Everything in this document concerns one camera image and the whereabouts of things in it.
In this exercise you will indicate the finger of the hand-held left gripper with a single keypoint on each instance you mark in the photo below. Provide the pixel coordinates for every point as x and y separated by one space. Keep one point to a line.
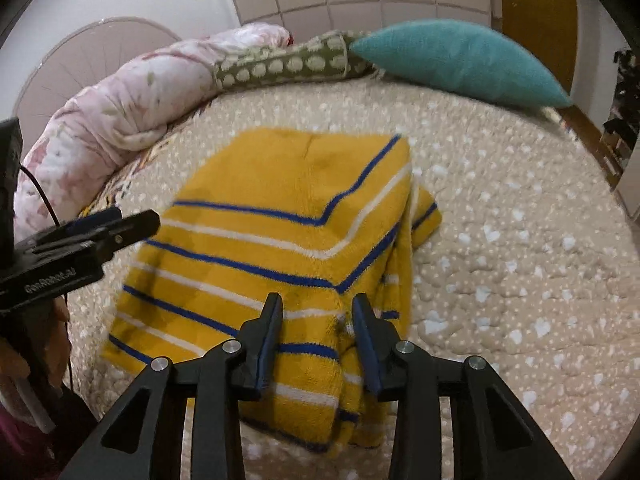
132 227
97 219

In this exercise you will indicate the pink round headboard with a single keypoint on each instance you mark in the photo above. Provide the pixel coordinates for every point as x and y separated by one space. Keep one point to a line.
60 60

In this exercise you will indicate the yellow striped knit sweater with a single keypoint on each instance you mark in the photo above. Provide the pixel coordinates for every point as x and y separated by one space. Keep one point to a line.
280 185

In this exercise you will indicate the olive spotted pillow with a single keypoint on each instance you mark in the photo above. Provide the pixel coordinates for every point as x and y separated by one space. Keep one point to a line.
290 62

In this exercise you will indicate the colourful geometric patterned blanket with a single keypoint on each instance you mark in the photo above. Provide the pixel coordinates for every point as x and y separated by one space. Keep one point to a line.
142 160

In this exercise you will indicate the white shelf unit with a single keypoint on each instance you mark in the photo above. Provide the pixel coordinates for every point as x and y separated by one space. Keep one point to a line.
622 120

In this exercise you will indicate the beige dotted quilt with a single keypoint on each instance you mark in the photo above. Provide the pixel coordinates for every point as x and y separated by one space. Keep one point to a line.
500 260

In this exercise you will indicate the wooden door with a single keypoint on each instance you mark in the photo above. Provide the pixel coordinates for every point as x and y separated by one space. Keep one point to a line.
537 20

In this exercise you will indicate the teal ribbed pillow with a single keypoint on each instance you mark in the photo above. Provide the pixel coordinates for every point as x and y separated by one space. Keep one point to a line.
460 60

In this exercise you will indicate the pink floral duvet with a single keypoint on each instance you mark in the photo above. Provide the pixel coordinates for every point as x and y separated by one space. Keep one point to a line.
125 100

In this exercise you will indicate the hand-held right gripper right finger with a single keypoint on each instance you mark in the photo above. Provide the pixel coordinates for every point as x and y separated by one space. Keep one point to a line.
367 360

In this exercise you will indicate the person's left hand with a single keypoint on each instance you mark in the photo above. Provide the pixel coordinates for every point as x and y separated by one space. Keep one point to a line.
59 340

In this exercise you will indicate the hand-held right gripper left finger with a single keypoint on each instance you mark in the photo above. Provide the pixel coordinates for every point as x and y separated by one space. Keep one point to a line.
265 355

